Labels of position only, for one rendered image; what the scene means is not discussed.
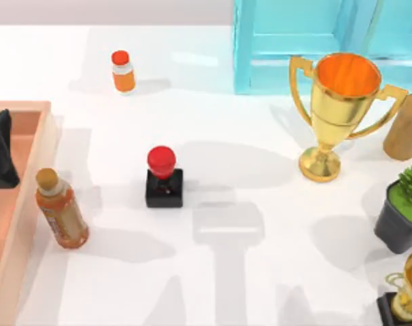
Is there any large gold trophy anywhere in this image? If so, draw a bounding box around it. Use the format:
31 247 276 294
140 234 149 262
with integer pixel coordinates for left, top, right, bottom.
288 52 409 183

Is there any small gold trophy black base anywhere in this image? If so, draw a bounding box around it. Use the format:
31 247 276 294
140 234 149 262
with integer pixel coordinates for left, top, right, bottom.
376 248 412 326

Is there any tan wooden cylinder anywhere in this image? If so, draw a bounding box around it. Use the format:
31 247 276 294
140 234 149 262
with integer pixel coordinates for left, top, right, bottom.
382 92 412 162

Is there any green plant in black pot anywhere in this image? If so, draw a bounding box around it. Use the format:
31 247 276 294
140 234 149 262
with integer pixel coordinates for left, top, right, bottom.
373 163 412 255

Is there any tall orange bottle tan cap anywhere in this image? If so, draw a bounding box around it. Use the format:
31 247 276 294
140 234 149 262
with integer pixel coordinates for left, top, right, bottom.
35 168 90 250

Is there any small orange bottle red cap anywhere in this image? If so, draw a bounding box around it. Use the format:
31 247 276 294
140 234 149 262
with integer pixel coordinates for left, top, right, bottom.
111 50 137 93

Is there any shallow salmon-coloured box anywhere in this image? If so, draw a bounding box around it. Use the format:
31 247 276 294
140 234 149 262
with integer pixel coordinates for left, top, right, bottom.
0 101 62 326

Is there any light blue rack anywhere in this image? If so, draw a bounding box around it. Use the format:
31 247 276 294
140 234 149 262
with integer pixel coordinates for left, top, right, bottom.
231 0 412 97

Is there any red knob on black base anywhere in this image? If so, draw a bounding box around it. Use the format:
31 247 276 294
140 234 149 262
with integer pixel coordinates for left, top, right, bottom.
145 145 184 209

